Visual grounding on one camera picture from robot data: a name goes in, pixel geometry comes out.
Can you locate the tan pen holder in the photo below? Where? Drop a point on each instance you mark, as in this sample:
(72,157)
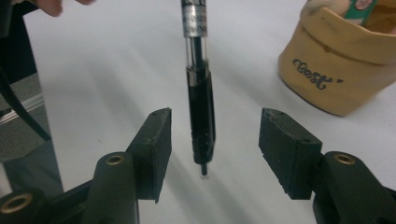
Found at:
(339,68)

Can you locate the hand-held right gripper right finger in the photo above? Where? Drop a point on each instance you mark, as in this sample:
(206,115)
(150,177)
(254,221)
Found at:
(289,155)

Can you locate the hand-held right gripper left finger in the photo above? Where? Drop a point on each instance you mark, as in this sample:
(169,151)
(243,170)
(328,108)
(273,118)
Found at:
(154,152)

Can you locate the white green glue stick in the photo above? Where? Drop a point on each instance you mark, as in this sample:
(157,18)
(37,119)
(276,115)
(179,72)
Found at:
(359,11)

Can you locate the metal floor rail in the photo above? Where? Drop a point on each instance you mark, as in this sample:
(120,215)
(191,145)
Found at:
(21,107)

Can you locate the black pen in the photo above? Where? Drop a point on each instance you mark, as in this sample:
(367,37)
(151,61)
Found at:
(200,109)

